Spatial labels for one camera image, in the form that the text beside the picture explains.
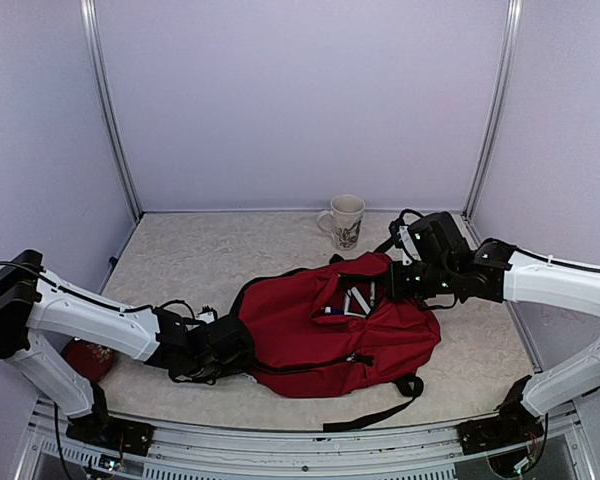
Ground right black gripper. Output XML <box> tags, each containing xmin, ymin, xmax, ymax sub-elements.
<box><xmin>381</xmin><ymin>259</ymin><xmax>458</xmax><ymax>299</ymax></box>

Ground clear silver pen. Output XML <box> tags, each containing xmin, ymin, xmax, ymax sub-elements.
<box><xmin>369</xmin><ymin>281</ymin><xmax>376</xmax><ymax>307</ymax></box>

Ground red cap marker short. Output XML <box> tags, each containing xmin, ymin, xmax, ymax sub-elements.
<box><xmin>348</xmin><ymin>287</ymin><xmax>371</xmax><ymax>315</ymax></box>

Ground dark blue cap marker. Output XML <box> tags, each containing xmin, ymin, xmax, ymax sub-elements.
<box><xmin>323</xmin><ymin>307</ymin><xmax>366</xmax><ymax>318</ymax></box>

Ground red backpack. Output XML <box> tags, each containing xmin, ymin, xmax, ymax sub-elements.
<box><xmin>230</xmin><ymin>248</ymin><xmax>441</xmax><ymax>433</ymax></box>

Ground red cap marker long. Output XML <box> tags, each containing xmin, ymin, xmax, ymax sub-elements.
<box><xmin>242</xmin><ymin>373</ymin><xmax>258</xmax><ymax>383</ymax></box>

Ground blue cap white marker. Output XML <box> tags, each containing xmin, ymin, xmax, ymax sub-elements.
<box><xmin>343</xmin><ymin>292</ymin><xmax>352</xmax><ymax>315</ymax></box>

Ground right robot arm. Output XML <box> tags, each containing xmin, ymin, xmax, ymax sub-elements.
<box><xmin>378</xmin><ymin>212</ymin><xmax>600</xmax><ymax>444</ymax></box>

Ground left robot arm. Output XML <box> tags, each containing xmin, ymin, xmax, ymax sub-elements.
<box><xmin>0</xmin><ymin>250</ymin><xmax>255</xmax><ymax>445</ymax></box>

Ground white patterned ceramic mug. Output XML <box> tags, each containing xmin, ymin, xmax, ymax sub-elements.
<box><xmin>316</xmin><ymin>194</ymin><xmax>365</xmax><ymax>251</ymax></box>

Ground red floral lacquer dish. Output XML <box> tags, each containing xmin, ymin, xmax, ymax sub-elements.
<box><xmin>61</xmin><ymin>339</ymin><xmax>115</xmax><ymax>383</ymax></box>

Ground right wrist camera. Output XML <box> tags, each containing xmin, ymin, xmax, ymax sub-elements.
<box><xmin>389</xmin><ymin>217</ymin><xmax>415</xmax><ymax>266</ymax></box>

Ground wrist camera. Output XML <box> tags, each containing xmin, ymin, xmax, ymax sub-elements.
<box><xmin>389</xmin><ymin>217</ymin><xmax>415</xmax><ymax>266</ymax></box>
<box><xmin>196</xmin><ymin>306</ymin><xmax>218</xmax><ymax>324</ymax></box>

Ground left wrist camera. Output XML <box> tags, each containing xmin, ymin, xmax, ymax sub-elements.
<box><xmin>196</xmin><ymin>306</ymin><xmax>218</xmax><ymax>324</ymax></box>

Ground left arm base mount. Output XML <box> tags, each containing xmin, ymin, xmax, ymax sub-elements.
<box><xmin>66</xmin><ymin>417</ymin><xmax>155</xmax><ymax>457</ymax></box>

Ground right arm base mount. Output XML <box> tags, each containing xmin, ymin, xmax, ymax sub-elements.
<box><xmin>456</xmin><ymin>416</ymin><xmax>544</xmax><ymax>455</ymax></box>

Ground front aluminium rail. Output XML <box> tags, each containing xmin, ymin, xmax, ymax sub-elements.
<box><xmin>14</xmin><ymin>397</ymin><xmax>600</xmax><ymax>480</ymax></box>

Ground right aluminium frame post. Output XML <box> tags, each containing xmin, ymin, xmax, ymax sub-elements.
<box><xmin>462</xmin><ymin>0</ymin><xmax>524</xmax><ymax>223</ymax></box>

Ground aluminium frame post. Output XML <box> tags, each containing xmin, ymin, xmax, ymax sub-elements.
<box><xmin>80</xmin><ymin>0</ymin><xmax>144</xmax><ymax>224</ymax></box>
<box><xmin>462</xmin><ymin>0</ymin><xmax>524</xmax><ymax>223</ymax></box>

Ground left aluminium frame post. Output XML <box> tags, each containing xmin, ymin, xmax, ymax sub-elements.
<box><xmin>80</xmin><ymin>0</ymin><xmax>144</xmax><ymax>224</ymax></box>

